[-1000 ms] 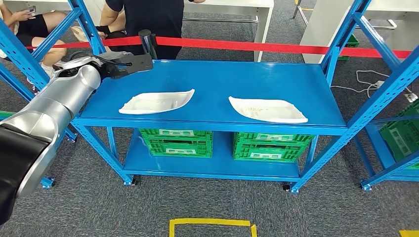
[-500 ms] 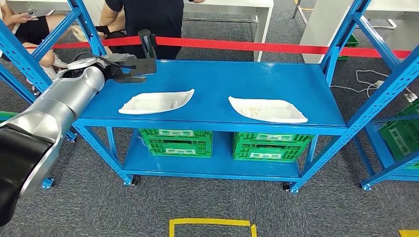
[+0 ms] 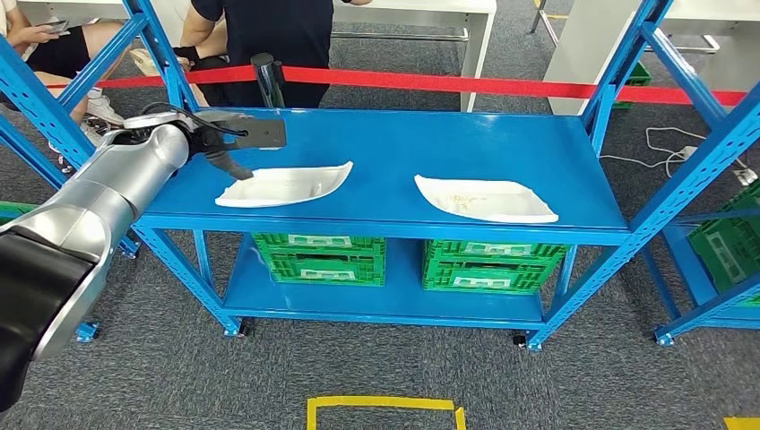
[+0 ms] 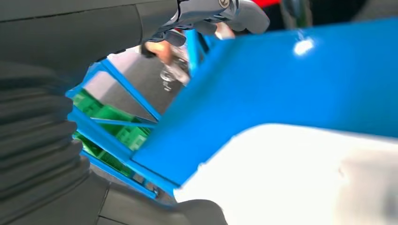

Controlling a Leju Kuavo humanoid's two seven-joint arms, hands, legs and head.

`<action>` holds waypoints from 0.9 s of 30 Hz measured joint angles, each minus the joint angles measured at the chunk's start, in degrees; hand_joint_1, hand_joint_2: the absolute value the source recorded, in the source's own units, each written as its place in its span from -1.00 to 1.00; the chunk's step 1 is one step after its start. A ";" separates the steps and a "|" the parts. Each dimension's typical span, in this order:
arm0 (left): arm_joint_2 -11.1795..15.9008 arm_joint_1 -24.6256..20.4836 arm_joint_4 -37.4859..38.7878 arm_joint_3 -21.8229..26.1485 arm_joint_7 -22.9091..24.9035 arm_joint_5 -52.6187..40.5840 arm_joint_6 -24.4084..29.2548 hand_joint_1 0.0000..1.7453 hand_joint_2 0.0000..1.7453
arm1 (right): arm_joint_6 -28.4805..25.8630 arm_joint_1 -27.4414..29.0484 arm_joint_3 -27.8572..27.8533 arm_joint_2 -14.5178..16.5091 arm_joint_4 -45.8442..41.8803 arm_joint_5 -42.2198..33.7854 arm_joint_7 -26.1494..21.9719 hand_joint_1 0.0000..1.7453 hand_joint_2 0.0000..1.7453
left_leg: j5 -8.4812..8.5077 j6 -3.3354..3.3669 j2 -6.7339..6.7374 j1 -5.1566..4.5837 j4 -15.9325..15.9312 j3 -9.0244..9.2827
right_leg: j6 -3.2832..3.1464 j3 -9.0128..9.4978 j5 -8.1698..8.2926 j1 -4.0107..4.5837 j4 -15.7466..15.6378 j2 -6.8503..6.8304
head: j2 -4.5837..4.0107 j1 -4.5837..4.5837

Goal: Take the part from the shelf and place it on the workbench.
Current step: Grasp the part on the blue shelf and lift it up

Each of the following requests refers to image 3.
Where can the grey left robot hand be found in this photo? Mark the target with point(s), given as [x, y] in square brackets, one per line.
[234, 171]

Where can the white curved plastic part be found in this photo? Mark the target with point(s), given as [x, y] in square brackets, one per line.
[285, 187]

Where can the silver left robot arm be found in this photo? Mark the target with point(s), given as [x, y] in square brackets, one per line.
[113, 178]

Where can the white plastic part with writing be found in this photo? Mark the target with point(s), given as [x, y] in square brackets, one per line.
[487, 202]

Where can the green plastic crate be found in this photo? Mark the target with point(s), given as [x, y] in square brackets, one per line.
[326, 272]
[712, 249]
[16, 212]
[487, 279]
[493, 252]
[753, 300]
[320, 242]
[640, 74]

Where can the beige shoe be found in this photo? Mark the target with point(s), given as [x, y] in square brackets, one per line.
[145, 60]

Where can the person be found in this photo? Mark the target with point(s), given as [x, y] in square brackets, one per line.
[89, 41]
[279, 35]

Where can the red barrier tape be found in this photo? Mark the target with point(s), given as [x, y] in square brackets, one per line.
[445, 83]

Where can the grey mobile phone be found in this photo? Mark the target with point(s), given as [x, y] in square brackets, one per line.
[57, 26]

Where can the white table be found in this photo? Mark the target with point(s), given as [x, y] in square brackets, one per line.
[478, 53]

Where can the white desk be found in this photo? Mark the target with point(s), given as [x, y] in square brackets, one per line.
[576, 53]

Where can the small white power strip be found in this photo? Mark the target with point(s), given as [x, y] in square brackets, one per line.
[689, 152]

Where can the white plug adapter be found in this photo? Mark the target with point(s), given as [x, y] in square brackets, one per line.
[745, 177]

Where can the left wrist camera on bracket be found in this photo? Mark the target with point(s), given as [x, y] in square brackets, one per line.
[264, 133]

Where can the black stanchion post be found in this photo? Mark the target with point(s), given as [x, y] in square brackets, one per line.
[267, 77]

